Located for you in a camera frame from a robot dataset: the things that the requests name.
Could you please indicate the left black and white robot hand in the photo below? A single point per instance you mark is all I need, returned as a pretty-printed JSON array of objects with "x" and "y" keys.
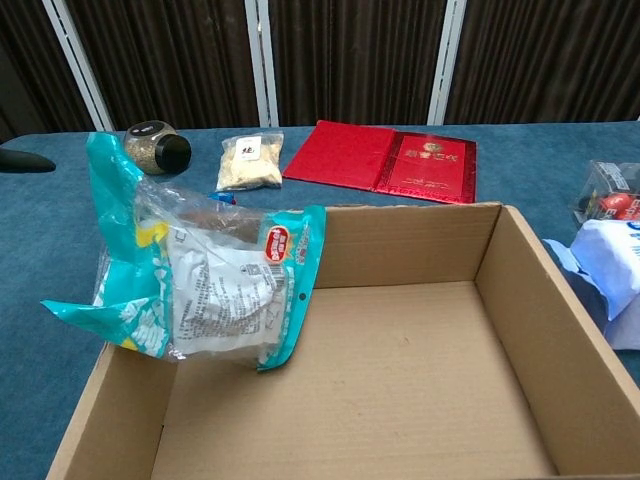
[{"x": 25, "y": 161}]

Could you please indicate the teal snack bag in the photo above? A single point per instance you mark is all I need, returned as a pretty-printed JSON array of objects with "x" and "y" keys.
[{"x": 215, "y": 280}]

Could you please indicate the clear box of coffee capsules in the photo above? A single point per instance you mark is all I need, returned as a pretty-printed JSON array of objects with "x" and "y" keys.
[{"x": 610, "y": 195}]

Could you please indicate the white blue tissue pack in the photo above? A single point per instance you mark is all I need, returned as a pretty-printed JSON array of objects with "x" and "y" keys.
[{"x": 610, "y": 270}]

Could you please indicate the clear beige snack packet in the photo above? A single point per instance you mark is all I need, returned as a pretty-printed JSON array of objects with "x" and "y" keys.
[{"x": 250, "y": 165}]

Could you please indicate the open brown cardboard box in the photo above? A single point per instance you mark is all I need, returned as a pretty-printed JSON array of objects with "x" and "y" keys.
[{"x": 380, "y": 380}]

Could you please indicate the blue felt table cover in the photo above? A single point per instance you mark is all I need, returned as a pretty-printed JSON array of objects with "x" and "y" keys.
[{"x": 40, "y": 235}]

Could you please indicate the glass jar with black lid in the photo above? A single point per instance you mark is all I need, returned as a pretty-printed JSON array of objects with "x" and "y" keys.
[{"x": 150, "y": 147}]

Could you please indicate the open red certificate folder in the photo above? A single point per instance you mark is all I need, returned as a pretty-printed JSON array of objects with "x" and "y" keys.
[{"x": 360, "y": 157}]

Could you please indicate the white partition frame post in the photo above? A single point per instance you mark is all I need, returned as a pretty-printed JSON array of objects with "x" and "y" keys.
[
  {"x": 80, "y": 65},
  {"x": 447, "y": 60},
  {"x": 262, "y": 65}
]

